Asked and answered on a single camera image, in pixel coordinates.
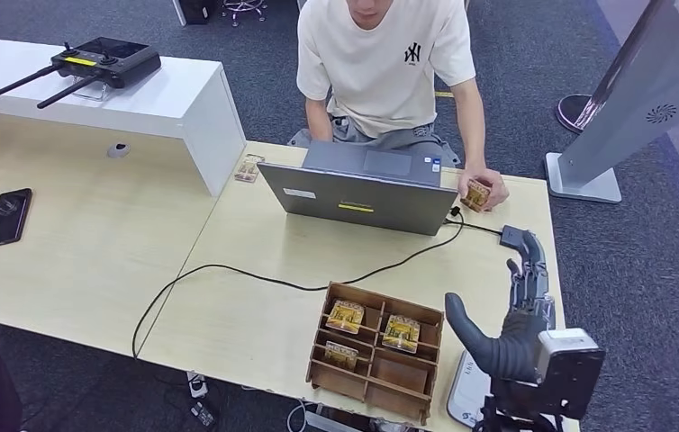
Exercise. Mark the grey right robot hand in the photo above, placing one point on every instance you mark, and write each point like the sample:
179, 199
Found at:
512, 352

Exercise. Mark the person's left forearm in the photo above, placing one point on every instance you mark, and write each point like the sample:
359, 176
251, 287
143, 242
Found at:
471, 125

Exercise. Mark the grey laptop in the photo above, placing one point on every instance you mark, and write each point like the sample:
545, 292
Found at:
363, 203

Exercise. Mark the black smartphone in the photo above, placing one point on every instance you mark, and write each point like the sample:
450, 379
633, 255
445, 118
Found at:
8, 218

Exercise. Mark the grey kiosk stand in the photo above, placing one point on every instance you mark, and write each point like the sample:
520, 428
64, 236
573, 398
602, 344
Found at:
635, 107

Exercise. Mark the black remote controller with antennas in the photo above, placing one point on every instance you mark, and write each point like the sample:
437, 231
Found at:
110, 62

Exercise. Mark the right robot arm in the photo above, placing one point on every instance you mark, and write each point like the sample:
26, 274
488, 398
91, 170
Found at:
512, 405

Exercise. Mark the black power adapter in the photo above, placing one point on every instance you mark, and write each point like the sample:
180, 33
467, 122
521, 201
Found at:
203, 413

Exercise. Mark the black computer tower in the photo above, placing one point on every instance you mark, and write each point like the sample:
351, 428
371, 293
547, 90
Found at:
198, 11

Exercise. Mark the white desk shelf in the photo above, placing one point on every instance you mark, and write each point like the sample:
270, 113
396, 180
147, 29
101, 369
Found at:
166, 101

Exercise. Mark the small black reader box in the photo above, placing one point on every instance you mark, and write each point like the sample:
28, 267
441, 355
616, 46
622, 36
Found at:
509, 235

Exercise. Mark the brown wooden compartment tray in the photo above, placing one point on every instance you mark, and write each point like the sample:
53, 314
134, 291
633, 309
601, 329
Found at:
399, 375

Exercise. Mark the golden hotel card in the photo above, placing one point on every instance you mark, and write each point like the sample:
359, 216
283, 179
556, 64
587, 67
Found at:
475, 195

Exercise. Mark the white power strip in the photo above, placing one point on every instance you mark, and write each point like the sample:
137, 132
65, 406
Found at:
197, 386

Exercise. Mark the round stanchion base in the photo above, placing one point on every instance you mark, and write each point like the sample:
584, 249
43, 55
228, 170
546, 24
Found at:
571, 112

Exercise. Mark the person's right forearm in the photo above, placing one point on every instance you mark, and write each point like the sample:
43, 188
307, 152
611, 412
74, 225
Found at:
318, 128

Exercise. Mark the clear acrylic stand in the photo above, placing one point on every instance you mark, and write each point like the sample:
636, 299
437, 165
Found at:
94, 92

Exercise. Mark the cards in clear holder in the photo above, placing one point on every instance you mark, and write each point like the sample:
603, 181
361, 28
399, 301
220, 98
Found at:
249, 169

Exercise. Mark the chrome chair base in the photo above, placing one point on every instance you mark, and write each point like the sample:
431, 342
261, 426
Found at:
244, 6

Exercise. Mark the white card reader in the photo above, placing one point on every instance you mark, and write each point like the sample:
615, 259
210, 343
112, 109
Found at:
468, 387

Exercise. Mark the person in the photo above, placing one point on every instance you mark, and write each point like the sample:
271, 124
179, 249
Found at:
381, 71

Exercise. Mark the golden card stack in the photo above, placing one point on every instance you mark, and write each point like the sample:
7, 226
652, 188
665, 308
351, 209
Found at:
345, 316
341, 356
401, 334

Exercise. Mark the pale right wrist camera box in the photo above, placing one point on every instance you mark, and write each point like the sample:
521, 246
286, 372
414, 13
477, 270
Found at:
572, 369

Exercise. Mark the person's left hand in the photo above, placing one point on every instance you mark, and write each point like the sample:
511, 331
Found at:
497, 188

